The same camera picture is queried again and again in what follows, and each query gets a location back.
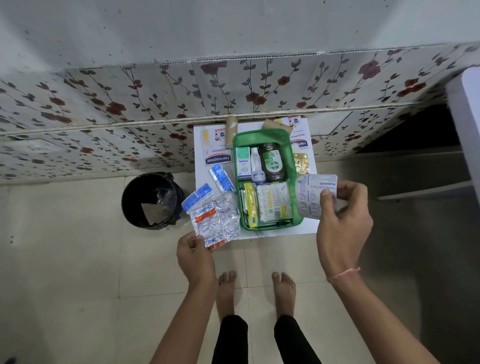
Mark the small white dropper bottle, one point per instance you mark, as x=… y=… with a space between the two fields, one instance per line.
x=258 y=168

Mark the person's foot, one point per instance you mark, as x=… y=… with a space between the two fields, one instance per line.
x=284 y=294
x=226 y=294

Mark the brown bottle green label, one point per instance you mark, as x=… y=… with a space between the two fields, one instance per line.
x=272 y=163

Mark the person's left hand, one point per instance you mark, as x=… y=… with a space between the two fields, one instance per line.
x=195 y=264

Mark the person's black trouser leg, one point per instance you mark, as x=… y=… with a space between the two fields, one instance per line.
x=294 y=343
x=230 y=341

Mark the white blue tablet strip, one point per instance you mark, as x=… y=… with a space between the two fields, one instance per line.
x=311 y=195

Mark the beige cardboard roll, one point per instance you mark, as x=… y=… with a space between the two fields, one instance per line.
x=231 y=129

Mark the gold blister pack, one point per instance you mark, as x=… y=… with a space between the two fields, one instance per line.
x=301 y=163

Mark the person's left forearm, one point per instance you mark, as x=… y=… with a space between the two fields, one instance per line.
x=185 y=326

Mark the person's left foot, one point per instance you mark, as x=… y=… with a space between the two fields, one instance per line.
x=226 y=294

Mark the white green eye drop box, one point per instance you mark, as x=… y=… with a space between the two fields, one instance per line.
x=243 y=163

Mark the silver orange tablet strip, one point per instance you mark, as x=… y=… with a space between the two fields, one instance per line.
x=215 y=221

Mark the white plaster box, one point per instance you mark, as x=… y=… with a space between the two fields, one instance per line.
x=216 y=148
x=300 y=137

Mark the brown bandage roll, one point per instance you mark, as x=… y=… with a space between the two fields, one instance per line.
x=275 y=125

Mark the white printed medicine pack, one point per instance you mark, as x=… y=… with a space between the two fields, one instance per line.
x=274 y=202

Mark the person's right forearm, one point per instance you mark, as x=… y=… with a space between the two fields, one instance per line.
x=378 y=322

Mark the person's right foot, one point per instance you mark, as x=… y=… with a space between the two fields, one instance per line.
x=284 y=294

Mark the blue white blister pack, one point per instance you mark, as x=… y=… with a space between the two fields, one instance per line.
x=222 y=178
x=197 y=197

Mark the clear plastic wrapper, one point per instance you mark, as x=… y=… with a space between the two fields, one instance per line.
x=165 y=197

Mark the yellow medicine box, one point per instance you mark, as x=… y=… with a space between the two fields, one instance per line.
x=251 y=204

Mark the person's black right trouser leg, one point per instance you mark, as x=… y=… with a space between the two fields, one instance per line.
x=294 y=343

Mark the person's black left trouser leg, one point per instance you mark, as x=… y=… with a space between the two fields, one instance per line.
x=230 y=341

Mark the person's left thumb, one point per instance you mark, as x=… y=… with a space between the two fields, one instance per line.
x=200 y=242

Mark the person's right hand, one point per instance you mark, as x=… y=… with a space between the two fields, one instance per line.
x=343 y=236

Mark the black trash bin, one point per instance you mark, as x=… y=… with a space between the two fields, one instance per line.
x=131 y=202

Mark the white furniture piece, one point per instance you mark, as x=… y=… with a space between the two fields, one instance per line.
x=467 y=123

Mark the green plastic tray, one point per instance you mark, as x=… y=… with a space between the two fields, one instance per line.
x=292 y=165

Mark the grey paper scrap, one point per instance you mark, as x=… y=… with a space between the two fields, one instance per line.
x=153 y=213

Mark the person's right thumb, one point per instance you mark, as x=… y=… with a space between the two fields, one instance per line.
x=327 y=206

